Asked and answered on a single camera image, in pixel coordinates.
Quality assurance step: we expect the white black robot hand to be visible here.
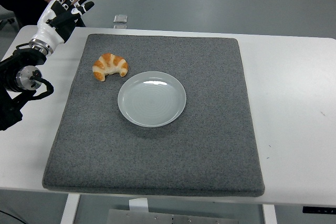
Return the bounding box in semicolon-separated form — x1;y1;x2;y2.
30;0;95;49

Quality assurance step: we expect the orange croissant bread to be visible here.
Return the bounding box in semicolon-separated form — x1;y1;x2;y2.
92;52;129;82

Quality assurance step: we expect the pale grey round plate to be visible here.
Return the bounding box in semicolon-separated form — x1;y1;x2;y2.
117;70;187;128

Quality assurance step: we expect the metal floor socket cover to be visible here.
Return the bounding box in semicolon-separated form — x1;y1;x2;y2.
113;14;129;24

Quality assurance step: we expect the grey felt mat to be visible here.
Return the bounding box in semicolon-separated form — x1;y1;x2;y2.
41;33;266;198

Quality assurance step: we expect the white table leg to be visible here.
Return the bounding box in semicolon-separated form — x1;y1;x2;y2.
262;204;277;224
60;194;81;224

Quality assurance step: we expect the white paper label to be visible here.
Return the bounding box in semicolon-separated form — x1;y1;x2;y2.
128;198;150;213

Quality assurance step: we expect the black table control panel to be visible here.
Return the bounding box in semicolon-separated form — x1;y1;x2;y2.
302;205;336;215

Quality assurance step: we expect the black floor cable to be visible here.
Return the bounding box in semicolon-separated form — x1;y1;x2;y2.
0;209;19;224

